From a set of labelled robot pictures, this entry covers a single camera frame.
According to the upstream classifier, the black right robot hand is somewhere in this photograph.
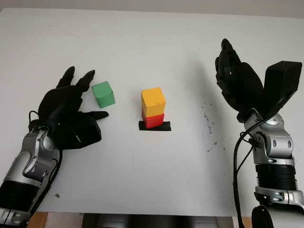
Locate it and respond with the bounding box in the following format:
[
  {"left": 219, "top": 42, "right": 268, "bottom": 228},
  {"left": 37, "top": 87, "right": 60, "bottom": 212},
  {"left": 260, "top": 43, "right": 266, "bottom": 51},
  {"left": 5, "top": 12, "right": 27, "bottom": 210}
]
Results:
[{"left": 215, "top": 38, "right": 265, "bottom": 124}]

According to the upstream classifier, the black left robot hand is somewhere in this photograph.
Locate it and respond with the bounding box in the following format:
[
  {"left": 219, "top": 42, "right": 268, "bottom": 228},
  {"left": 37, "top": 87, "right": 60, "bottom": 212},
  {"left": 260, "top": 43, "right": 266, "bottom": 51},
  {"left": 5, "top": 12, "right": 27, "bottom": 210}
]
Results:
[{"left": 37, "top": 66, "right": 109, "bottom": 129}]

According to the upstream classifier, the green cube block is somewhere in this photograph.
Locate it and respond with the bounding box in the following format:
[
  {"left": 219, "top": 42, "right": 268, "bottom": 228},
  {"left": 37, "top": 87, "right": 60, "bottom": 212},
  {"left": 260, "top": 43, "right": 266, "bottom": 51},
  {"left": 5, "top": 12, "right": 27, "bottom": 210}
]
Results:
[{"left": 92, "top": 81, "right": 116, "bottom": 109}]

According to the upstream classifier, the yellow cube block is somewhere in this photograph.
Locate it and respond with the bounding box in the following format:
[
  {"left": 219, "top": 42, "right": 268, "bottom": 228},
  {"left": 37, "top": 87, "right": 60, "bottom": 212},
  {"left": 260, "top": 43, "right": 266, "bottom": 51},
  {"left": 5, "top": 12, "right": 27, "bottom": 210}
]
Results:
[{"left": 141, "top": 87, "right": 166, "bottom": 117}]

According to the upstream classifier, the red cube block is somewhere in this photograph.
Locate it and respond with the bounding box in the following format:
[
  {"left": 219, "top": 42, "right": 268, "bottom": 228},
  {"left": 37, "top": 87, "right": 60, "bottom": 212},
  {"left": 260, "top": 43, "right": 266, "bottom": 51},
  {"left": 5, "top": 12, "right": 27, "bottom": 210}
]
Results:
[{"left": 143, "top": 113, "right": 165, "bottom": 129}]

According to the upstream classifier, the black tape strip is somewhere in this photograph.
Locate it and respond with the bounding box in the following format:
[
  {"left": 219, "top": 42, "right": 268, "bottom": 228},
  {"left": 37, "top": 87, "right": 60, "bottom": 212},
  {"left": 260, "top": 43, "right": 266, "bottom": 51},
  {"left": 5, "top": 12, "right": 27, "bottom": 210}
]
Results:
[{"left": 138, "top": 120, "right": 171, "bottom": 132}]

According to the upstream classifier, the dark robot torso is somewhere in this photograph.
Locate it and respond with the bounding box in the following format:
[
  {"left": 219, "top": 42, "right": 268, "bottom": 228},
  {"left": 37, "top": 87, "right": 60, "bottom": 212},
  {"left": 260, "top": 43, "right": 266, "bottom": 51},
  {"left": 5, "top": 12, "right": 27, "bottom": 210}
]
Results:
[{"left": 82, "top": 213, "right": 219, "bottom": 228}]

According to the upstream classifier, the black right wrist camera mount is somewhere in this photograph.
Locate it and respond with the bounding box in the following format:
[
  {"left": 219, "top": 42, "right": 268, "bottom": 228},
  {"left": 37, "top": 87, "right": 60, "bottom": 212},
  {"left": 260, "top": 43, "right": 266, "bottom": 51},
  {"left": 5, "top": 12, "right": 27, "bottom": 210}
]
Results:
[{"left": 260, "top": 61, "right": 303, "bottom": 119}]

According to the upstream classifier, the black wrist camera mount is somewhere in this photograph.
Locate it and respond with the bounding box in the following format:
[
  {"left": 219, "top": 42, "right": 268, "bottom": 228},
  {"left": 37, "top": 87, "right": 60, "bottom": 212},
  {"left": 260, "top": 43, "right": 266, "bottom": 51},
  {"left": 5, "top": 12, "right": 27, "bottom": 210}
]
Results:
[
  {"left": 260, "top": 61, "right": 303, "bottom": 119},
  {"left": 51, "top": 117, "right": 103, "bottom": 151}
]

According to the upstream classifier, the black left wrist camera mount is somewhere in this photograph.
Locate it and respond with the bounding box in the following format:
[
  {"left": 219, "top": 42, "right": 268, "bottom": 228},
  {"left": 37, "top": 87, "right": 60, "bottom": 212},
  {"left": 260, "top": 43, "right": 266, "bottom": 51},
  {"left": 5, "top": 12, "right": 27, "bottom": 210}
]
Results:
[{"left": 51, "top": 117, "right": 103, "bottom": 151}]

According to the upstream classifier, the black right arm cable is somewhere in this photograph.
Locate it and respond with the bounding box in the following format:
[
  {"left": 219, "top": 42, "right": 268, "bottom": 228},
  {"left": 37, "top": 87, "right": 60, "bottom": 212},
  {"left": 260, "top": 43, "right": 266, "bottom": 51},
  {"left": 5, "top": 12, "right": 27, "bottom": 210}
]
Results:
[{"left": 233, "top": 118, "right": 264, "bottom": 228}]

